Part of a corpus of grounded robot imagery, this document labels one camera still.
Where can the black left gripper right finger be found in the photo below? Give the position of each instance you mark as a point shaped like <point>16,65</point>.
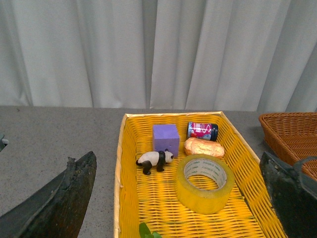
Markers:
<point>293,195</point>

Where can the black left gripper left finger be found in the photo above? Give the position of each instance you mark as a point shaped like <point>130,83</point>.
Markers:
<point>58,209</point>

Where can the yellow packing tape roll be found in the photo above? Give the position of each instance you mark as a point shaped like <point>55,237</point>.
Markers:
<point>200,200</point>

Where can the brown wicker basket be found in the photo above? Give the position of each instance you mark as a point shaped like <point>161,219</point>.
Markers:
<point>292,136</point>

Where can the yellow woven basket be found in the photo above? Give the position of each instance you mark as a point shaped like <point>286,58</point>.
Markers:
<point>152,200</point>

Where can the toy orange carrot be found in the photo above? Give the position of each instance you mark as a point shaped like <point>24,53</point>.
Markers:
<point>145,232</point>

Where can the toy panda figure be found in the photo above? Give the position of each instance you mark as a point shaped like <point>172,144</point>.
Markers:
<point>156,159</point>

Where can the small red labelled can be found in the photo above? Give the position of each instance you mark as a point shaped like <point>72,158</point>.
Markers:
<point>204,131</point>

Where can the toy bread loaf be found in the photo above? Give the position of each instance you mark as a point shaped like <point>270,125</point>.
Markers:
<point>199,146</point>

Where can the purple foam cube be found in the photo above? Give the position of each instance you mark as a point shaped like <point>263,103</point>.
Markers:
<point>166,136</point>

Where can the grey curtain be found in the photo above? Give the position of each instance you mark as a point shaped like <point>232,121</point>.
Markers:
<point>238,55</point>

